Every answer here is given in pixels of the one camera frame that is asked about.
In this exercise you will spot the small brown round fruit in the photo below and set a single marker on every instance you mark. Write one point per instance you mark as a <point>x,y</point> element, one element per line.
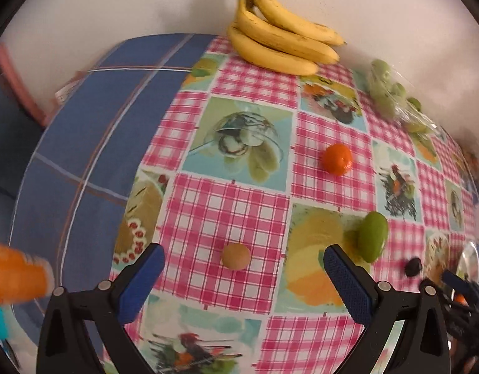
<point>235,256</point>

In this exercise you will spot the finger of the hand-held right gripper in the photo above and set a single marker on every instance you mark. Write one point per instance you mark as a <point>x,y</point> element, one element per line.
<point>455,282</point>

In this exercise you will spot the pink checkered tablecloth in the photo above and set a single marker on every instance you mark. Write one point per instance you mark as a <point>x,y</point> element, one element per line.
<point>231,210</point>

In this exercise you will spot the pile of small green fruits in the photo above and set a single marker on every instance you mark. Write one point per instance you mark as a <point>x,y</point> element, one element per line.
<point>383,85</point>

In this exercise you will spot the green mango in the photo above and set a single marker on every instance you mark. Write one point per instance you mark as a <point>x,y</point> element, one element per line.
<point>373,239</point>

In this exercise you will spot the banana bunch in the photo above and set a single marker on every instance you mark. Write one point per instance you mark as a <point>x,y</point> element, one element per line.
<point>278,43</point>

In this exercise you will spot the blue tablecloth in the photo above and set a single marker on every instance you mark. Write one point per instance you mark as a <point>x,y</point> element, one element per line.
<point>99,132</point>

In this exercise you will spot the pink wooden frame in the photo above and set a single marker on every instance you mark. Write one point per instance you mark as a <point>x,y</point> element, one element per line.
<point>17,81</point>

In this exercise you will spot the clear plastic fruit container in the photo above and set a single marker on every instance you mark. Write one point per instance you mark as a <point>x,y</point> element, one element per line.
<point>403,113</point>

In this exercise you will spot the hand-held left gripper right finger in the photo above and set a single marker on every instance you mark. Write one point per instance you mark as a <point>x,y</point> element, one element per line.
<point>346,284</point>

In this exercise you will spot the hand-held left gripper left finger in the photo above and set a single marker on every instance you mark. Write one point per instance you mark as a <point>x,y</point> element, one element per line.
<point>140,284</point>

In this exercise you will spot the large metal bowl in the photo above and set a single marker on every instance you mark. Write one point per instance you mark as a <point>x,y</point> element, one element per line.
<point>470,259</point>

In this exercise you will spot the orange plastic cup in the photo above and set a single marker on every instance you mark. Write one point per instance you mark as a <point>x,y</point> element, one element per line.
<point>17,276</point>

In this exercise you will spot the dark plum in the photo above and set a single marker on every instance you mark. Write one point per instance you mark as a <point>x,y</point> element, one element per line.
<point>413,267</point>

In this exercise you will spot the mandarin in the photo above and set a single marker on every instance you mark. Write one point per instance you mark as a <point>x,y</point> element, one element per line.
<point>336,158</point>

